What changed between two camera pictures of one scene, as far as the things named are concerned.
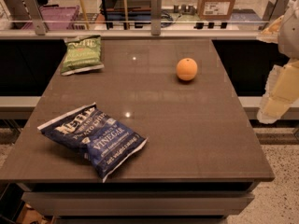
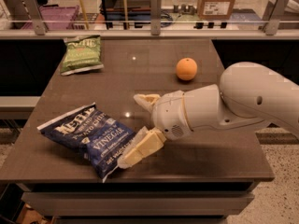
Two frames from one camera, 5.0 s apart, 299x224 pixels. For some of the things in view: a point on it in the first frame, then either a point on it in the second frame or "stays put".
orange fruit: (186, 69) stays put
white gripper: (290, 32) → (168, 114)
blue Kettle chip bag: (105, 142) stays put
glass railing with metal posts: (135, 14) stays put
